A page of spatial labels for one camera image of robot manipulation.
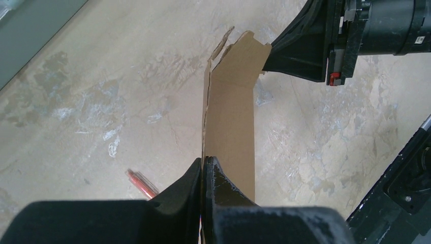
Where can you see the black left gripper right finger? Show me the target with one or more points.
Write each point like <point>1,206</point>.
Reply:
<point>228,216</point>

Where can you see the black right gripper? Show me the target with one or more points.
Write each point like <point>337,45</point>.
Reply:
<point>366,28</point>

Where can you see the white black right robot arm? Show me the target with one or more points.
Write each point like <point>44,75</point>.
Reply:
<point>397,207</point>

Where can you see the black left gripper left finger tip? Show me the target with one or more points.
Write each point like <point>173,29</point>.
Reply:
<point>172,216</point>

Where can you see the brown cardboard box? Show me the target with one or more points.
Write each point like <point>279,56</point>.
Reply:
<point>228,107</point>

